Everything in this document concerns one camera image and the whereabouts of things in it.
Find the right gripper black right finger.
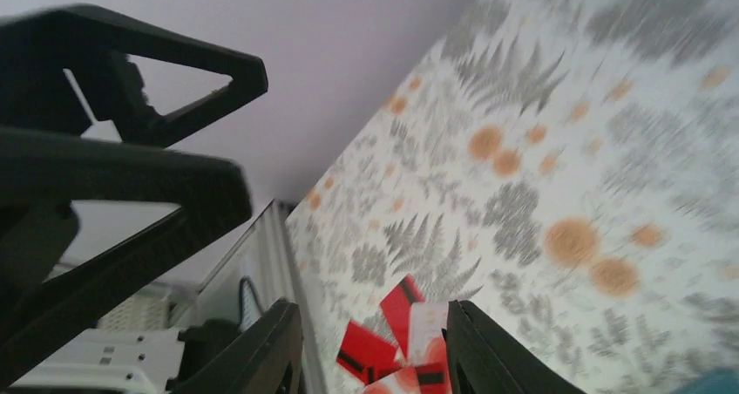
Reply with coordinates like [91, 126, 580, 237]
[445, 301, 583, 394]

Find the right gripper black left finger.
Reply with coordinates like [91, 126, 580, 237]
[170, 299, 302, 394]

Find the floral patterned table mat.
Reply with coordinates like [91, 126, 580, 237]
[288, 0, 738, 393]

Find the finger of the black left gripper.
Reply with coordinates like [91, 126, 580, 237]
[1, 4, 268, 148]
[1, 128, 253, 386]

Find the white red-dot card lower left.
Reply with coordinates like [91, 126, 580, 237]
[363, 302, 452, 394]

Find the red card lower left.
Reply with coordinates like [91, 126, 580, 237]
[336, 321, 403, 385]

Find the blue leather card holder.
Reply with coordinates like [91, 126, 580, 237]
[671, 368, 738, 394]

